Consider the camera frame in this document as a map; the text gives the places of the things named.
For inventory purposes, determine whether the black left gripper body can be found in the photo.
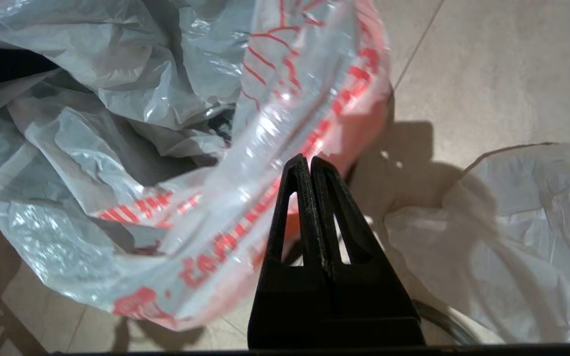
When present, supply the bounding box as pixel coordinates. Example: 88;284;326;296
0;44;60;92

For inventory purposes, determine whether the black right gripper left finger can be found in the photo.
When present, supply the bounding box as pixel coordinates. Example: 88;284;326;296
247;154;337;347

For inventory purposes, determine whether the spare white red plastic bag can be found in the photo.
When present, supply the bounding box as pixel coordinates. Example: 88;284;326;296
384;142;570;344

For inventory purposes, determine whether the grey bin rim ring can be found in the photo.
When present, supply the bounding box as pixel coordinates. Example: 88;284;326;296
411;299;479;345

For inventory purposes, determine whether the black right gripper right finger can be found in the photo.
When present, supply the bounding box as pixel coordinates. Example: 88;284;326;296
311;156;425;347

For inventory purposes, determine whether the white and red plastic bag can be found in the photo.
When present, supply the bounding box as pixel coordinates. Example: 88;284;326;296
0;0;393;331

